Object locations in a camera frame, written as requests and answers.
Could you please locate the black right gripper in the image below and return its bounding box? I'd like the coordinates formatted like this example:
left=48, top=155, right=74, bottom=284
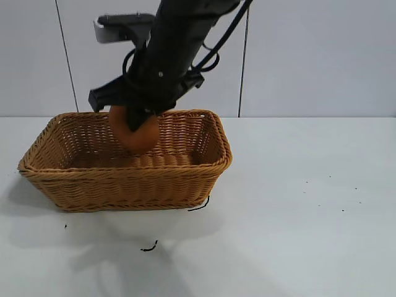
left=88, top=66, right=205, bottom=132

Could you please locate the orange fruit with stem knob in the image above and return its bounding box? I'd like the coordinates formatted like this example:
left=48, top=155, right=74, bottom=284
left=108, top=105, right=160, bottom=155

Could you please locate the tan woven wicker basket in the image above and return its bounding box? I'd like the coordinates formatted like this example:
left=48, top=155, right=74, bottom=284
left=17, top=108, right=233, bottom=213

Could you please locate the black cable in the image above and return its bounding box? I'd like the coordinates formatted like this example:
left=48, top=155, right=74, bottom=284
left=188, top=0, right=256, bottom=72
left=121, top=41, right=147, bottom=85

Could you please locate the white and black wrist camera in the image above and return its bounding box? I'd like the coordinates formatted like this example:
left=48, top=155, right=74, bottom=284
left=92, top=12, right=156, bottom=50

